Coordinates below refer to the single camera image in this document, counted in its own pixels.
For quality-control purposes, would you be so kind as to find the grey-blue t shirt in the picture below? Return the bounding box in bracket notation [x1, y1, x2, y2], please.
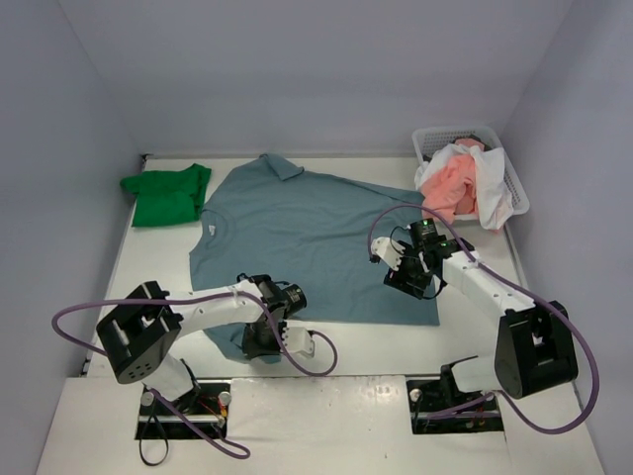
[188, 152, 441, 361]

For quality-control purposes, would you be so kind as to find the white laundry basket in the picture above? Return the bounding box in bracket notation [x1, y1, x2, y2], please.
[411, 125, 530, 216]

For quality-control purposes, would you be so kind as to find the green t shirt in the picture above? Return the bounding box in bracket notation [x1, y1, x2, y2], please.
[120, 163, 212, 228]

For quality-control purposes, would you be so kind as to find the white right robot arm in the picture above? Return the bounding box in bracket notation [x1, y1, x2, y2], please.
[370, 220, 579, 408]

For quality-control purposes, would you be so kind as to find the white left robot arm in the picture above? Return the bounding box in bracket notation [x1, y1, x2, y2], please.
[97, 274, 316, 416]

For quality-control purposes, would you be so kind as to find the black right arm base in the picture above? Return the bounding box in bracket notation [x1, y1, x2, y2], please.
[406, 370, 504, 435]

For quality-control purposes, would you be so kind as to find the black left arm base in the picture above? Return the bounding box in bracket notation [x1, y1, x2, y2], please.
[135, 380, 230, 440]

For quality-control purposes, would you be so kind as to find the pink t shirt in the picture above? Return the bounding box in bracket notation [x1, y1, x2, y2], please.
[418, 137, 515, 219]

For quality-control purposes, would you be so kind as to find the white t shirt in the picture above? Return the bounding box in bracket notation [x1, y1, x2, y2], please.
[414, 142, 515, 232]

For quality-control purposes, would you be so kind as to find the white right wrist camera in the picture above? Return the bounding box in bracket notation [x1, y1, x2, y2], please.
[370, 237, 406, 271]

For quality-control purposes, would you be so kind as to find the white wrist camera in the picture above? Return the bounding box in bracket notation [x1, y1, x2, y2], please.
[370, 237, 406, 271]
[282, 327, 316, 358]

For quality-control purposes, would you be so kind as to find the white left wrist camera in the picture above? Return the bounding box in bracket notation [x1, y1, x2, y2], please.
[282, 327, 316, 358]

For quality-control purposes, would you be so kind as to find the black loop cable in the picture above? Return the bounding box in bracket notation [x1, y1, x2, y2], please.
[137, 415, 173, 467]

